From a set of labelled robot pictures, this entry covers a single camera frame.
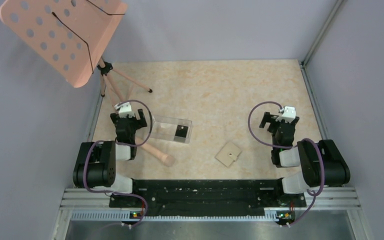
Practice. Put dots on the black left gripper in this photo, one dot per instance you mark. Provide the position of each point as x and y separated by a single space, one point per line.
139 123

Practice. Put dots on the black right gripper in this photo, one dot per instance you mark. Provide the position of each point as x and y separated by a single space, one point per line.
268 118

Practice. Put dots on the clear plastic box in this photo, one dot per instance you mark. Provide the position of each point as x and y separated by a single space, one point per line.
164 128

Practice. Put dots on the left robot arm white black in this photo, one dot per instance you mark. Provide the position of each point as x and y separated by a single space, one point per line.
95 167

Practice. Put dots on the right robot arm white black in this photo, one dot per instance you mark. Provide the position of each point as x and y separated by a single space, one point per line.
321 163

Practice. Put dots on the pink wooden cylinder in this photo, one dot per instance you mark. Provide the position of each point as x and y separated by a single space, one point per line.
166 159

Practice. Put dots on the pink perforated music stand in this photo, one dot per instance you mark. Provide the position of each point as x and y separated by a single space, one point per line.
70 35

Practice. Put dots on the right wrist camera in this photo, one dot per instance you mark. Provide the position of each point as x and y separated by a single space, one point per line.
287 114

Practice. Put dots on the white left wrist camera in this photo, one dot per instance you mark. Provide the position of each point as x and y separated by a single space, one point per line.
124 110

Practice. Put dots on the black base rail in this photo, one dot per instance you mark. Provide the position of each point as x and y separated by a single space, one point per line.
213 198

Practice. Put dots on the aluminium frame rail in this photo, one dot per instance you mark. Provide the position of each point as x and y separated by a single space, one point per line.
77 202

